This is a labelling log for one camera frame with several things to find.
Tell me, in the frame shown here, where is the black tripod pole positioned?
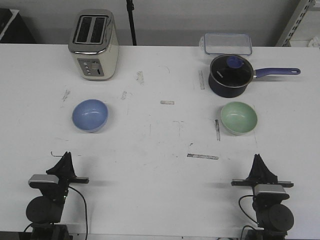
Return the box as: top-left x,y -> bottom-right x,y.
126,0 -> 137,46

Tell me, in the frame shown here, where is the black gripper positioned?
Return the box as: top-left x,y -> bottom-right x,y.
39,151 -> 89,203
231,154 -> 294,208

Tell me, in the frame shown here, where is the cream silver two-slot toaster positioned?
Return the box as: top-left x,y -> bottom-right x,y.
68,9 -> 120,81

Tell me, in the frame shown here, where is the dark blue saucepan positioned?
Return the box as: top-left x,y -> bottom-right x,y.
208,54 -> 301,98

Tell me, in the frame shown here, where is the clear plastic food container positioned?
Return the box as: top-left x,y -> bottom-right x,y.
199,33 -> 252,56

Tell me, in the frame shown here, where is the white slotted shelf rack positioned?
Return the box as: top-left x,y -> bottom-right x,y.
275,0 -> 320,48

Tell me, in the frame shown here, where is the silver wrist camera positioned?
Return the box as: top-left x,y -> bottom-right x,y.
253,184 -> 286,196
28,174 -> 59,189

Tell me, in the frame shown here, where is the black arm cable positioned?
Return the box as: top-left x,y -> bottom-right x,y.
238,194 -> 261,240
22,185 -> 88,240

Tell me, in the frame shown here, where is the glass pot lid blue knob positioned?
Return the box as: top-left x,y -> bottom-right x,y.
210,54 -> 254,88

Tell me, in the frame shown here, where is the blue bowl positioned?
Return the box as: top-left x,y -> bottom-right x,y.
71,99 -> 109,133

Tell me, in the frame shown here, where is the green bowl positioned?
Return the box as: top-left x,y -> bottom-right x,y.
220,101 -> 258,136

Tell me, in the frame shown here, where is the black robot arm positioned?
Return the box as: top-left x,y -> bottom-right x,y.
231,154 -> 294,240
25,151 -> 89,240

